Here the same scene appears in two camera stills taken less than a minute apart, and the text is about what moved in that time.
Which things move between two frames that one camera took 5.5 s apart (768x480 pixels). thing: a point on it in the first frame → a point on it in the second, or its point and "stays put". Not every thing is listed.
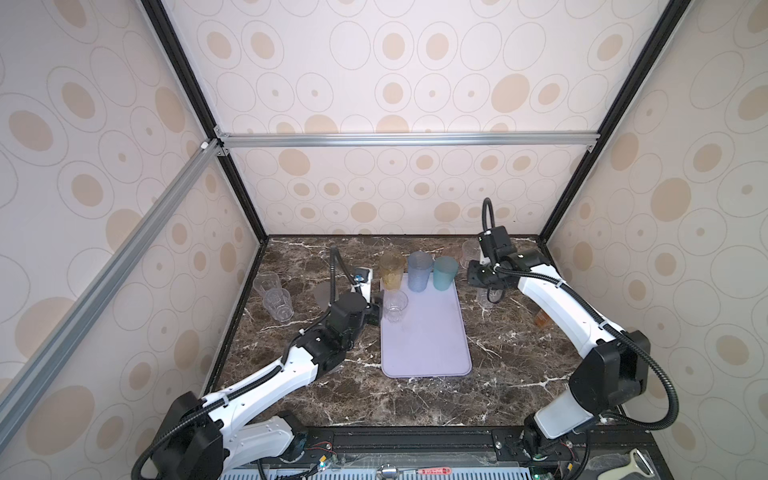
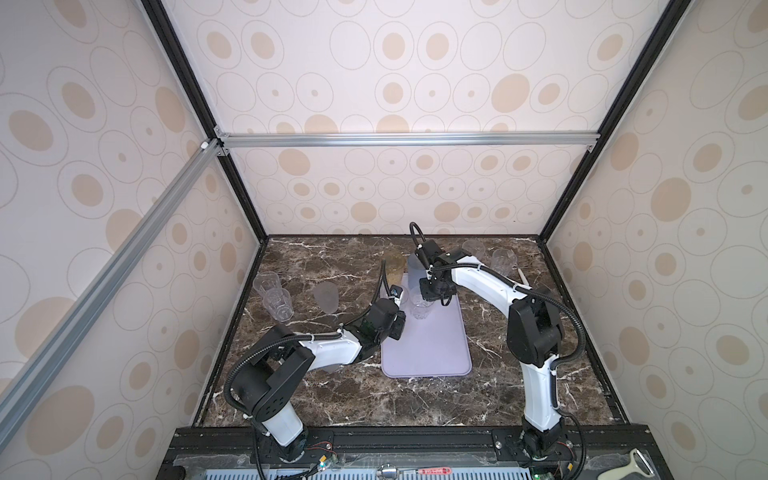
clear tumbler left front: [278, 302] stays put
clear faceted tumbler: [486, 297] → [418, 303]
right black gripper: [473, 278] → [429, 296]
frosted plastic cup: [323, 293] stays put
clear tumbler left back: [265, 281] stays put
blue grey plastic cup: [419, 266] stays put
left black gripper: [375, 312] → [398, 324]
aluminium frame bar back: [228, 142] stays put
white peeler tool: [638, 465] stays put
